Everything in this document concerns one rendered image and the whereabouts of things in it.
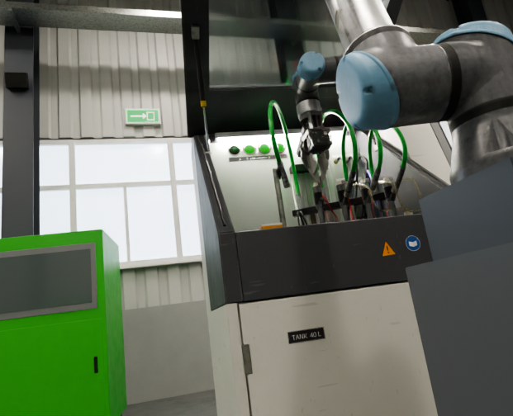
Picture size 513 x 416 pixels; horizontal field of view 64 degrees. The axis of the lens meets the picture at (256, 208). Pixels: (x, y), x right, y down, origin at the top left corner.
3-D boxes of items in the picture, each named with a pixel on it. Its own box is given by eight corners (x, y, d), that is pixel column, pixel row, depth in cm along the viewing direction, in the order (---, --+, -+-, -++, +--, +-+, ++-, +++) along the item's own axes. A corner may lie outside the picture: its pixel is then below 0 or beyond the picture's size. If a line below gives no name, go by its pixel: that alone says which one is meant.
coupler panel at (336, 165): (344, 221, 155) (330, 145, 163) (341, 223, 158) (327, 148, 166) (376, 218, 158) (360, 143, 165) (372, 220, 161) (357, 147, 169)
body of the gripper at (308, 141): (309, 147, 121) (303, 110, 124) (301, 158, 130) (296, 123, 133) (334, 145, 123) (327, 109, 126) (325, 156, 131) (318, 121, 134)
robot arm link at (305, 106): (293, 111, 134) (317, 110, 135) (296, 124, 133) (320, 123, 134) (300, 99, 127) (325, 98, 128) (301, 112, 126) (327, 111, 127)
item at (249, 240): (244, 301, 92) (235, 231, 95) (241, 302, 96) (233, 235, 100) (487, 269, 103) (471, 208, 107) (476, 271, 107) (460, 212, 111)
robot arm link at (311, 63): (334, 46, 119) (328, 68, 129) (296, 50, 118) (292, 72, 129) (339, 70, 117) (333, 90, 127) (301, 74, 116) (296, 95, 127)
